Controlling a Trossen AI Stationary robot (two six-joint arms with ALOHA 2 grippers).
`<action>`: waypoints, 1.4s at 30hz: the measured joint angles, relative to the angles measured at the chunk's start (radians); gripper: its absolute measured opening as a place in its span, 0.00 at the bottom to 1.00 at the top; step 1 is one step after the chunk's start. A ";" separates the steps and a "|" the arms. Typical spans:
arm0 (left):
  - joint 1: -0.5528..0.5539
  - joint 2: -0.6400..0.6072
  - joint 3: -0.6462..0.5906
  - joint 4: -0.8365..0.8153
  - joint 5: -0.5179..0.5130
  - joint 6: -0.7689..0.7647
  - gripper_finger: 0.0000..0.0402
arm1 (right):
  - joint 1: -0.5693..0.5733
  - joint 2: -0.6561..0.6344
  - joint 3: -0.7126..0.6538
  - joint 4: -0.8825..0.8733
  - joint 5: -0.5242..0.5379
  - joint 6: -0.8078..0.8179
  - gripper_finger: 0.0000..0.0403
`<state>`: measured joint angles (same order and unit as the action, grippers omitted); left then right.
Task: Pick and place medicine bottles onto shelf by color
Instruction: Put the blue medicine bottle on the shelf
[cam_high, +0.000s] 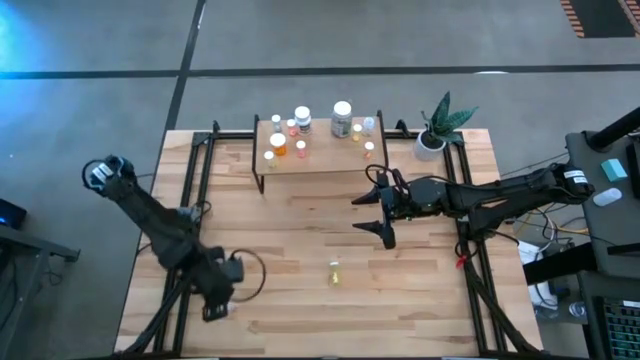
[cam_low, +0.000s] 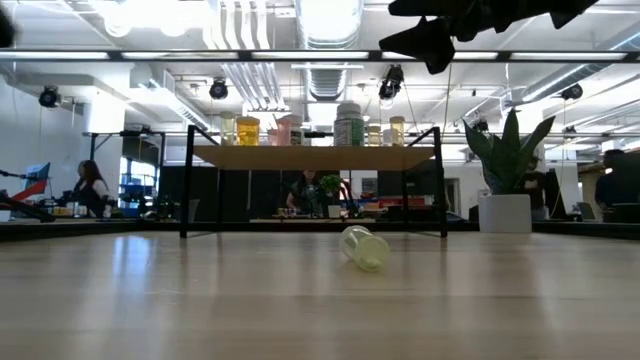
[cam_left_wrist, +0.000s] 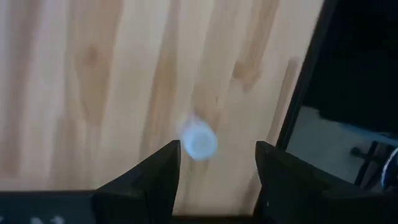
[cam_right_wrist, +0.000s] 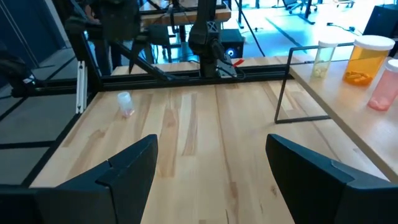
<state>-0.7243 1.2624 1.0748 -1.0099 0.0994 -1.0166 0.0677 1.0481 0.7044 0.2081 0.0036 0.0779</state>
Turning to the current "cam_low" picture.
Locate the black overhead camera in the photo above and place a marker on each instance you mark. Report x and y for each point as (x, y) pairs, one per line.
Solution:
(392, 82)

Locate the large white bottle green label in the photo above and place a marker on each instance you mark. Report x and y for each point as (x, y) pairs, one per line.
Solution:
(348, 127)

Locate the silver ventilation duct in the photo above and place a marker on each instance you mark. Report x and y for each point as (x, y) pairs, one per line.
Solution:
(327, 75)

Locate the green snake plant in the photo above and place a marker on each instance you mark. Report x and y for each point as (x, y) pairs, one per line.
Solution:
(505, 155)

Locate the orange pill bottle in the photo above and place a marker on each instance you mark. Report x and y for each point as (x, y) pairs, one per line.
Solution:
(248, 132)

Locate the background black robot arm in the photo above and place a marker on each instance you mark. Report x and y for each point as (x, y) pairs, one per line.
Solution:
(25, 210)

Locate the slim yellow pill bottle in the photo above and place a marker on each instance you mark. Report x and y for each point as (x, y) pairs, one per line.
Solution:
(397, 131)

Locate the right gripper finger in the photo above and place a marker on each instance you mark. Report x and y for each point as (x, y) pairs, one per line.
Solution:
(435, 7)
(435, 47)

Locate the person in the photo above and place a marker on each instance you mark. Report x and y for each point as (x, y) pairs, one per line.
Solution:
(306, 192)
(535, 182)
(91, 192)
(617, 182)

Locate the black ceiling spotlight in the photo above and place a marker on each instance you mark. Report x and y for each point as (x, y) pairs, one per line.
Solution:
(571, 91)
(49, 96)
(218, 89)

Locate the black background table frame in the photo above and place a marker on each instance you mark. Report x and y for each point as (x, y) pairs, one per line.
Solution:
(127, 133)

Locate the white plant pot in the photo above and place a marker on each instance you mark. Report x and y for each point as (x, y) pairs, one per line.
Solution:
(505, 215)

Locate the translucent pill bottle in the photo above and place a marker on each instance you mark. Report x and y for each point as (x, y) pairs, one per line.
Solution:
(228, 130)
(375, 136)

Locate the yellow-green pill bottle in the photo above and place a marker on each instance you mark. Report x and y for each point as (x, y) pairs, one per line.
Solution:
(365, 248)

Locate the black overhead light bar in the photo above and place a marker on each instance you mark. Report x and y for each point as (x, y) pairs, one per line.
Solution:
(245, 55)

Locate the small pink pill bottle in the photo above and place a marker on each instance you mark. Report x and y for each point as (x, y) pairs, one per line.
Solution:
(272, 137)

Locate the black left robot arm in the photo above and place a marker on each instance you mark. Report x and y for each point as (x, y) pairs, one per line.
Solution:
(5, 27)

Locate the wooden shelf with black legs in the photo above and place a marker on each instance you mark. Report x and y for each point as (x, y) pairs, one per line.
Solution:
(315, 157)

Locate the computer monitor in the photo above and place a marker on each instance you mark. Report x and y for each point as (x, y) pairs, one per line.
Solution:
(40, 175)

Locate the small potted plant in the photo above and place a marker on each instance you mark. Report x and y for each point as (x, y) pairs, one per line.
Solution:
(332, 185)

